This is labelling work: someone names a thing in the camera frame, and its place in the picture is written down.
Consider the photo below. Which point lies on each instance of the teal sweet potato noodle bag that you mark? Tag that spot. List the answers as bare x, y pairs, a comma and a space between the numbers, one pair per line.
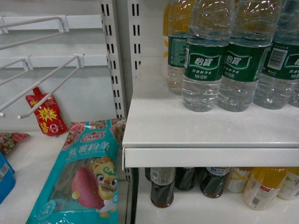
82, 187

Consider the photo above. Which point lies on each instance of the water bottle back left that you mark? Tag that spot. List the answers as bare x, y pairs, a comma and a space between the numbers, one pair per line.
179, 20

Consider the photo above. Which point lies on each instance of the water bottle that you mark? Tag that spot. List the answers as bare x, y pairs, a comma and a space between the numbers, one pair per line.
280, 72
179, 20
253, 29
207, 41

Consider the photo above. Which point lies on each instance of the white metal shelf board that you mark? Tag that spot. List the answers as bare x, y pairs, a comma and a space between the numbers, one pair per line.
161, 132

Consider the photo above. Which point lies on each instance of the water bottle front middle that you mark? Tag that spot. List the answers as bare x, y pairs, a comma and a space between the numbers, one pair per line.
253, 29

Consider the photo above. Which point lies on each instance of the white wire display hook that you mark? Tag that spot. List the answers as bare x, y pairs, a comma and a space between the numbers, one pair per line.
76, 62

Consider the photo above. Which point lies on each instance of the white perforated shelf upright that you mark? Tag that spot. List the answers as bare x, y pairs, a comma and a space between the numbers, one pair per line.
110, 27

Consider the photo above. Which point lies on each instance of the blue snack package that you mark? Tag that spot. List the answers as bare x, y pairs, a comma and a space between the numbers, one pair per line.
7, 179

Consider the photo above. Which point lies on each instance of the dark tea bottle front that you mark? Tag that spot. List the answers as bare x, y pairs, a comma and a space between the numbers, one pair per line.
162, 186

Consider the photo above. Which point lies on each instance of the yellow drink bottle lower shelf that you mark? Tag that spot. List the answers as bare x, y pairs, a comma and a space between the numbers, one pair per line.
263, 186

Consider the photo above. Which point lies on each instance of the water bottle front right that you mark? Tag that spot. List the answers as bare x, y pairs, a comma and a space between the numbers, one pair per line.
280, 72

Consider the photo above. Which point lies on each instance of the water bottle front left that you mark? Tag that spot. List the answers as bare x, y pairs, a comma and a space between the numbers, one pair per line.
207, 41

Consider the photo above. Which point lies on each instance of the red sauce pouch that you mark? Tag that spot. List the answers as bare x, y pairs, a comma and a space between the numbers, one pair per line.
48, 114

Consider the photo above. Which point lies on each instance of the floral snack bag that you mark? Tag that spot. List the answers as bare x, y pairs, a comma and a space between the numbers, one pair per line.
9, 140

